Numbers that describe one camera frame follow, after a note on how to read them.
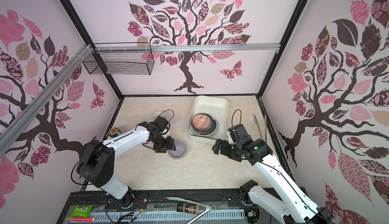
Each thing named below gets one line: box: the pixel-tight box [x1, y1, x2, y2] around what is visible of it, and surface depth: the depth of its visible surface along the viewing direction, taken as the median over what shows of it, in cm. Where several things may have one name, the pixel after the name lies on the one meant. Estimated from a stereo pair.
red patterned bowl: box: [191, 114, 212, 130], surface depth 99 cm
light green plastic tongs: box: [166, 196, 217, 224], surface depth 72 cm
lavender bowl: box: [168, 139, 187, 160], surface depth 87 cm
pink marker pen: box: [68, 216, 96, 222], surface depth 70 cm
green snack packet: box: [68, 204, 93, 219], surface depth 71 cm
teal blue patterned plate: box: [189, 113, 219, 138], surface depth 97 cm
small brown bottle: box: [176, 202, 201, 215], surface depth 70 cm
